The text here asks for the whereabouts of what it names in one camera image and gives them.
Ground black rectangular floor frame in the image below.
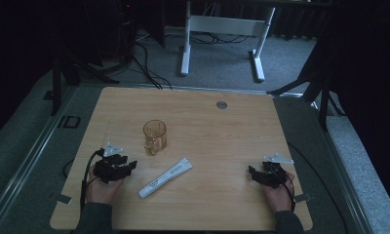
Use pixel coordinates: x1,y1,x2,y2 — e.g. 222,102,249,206
57,114,82,130

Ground black cables under desk frame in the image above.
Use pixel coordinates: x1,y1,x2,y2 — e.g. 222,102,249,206
189,31,250,46

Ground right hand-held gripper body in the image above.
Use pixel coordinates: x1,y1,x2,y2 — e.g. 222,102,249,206
256,152,295,190

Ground left hand-held gripper black cable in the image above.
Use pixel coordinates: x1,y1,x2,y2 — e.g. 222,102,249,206
79,148,105,214

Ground thin black floor cable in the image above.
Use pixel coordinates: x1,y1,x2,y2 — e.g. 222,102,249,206
287,141,349,234

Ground hand-held gripper black cable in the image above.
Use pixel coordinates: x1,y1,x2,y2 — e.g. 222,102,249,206
79,148,105,214
280,176,297,213

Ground right hand-held gripper black cable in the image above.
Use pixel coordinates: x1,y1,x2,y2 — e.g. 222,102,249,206
280,176,297,213

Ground person's right hand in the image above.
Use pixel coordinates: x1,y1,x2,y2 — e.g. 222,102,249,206
262,172,296,214

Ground black metal stand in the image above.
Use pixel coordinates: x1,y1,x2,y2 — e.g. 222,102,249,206
49,45,120,117
266,48,347,132

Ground dark device with red light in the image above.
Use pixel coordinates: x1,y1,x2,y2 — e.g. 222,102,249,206
115,0,137,61

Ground person's left hand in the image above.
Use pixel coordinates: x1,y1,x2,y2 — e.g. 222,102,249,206
85,163,126,206

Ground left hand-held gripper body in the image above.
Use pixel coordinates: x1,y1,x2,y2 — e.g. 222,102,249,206
93,141,130,185

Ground white toothpaste tube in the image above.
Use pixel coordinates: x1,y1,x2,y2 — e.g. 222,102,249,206
137,157,194,200

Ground black floor cables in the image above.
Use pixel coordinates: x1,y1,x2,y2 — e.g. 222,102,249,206
130,41,174,91

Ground metal floor rail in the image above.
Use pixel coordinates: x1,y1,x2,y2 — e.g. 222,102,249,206
0,87,77,228

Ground white desk frame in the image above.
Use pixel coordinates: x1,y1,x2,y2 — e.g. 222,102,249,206
179,0,277,83

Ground grey tape strip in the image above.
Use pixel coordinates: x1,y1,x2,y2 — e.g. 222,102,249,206
49,192,73,206
293,193,313,204

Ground amber transparent cup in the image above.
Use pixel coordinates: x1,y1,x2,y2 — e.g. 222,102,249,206
142,119,168,157

